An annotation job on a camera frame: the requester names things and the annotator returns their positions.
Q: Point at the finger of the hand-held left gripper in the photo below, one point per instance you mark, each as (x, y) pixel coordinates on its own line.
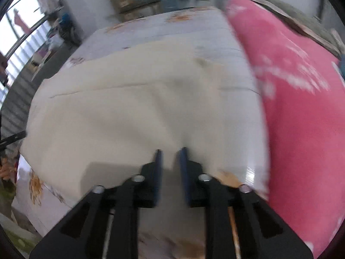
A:
(13, 138)

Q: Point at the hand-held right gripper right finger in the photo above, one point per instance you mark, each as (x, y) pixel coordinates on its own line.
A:
(183, 172)

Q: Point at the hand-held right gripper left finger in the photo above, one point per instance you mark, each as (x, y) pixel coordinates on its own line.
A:
(159, 172)

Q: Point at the cream zip jacket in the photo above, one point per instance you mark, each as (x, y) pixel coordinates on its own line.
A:
(134, 99)

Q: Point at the pile of clothes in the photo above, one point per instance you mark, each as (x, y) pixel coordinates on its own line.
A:
(64, 29)

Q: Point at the grey board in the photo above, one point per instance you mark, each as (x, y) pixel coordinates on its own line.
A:
(54, 62)

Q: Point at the metal railing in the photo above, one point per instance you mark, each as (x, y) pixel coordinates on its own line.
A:
(18, 48)

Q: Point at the pink hanging garment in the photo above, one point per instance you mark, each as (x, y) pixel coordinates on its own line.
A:
(21, 21)

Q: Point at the pink floral blanket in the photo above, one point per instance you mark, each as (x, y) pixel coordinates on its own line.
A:
(296, 113)

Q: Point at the wooden chair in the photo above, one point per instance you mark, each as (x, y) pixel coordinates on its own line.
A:
(142, 9)

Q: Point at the white door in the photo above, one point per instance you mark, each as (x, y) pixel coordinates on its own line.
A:
(333, 10)

